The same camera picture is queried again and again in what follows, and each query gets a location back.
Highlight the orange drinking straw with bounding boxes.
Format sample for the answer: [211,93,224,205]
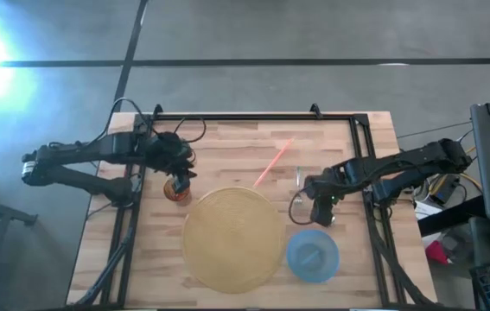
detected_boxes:
[251,137,296,188]

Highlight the red object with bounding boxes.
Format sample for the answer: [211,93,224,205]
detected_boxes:
[424,240,452,266]

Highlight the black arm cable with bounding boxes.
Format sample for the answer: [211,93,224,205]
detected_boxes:
[91,98,150,150]

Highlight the round woven straw placemat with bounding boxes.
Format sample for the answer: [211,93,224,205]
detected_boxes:
[181,186,286,295]

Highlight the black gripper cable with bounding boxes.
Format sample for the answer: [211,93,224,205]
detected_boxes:
[288,189,315,226]

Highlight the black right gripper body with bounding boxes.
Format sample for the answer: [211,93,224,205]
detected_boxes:
[302,165,346,205]

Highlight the light blue bowl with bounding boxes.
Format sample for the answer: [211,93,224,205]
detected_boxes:
[285,229,341,284]

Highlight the black metal table frame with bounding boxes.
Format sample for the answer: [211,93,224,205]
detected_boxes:
[75,103,434,308]

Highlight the amber faceted plastic tumbler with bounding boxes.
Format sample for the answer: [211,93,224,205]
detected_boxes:
[162,177,193,203]

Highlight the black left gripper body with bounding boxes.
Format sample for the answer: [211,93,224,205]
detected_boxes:
[143,130,194,173]

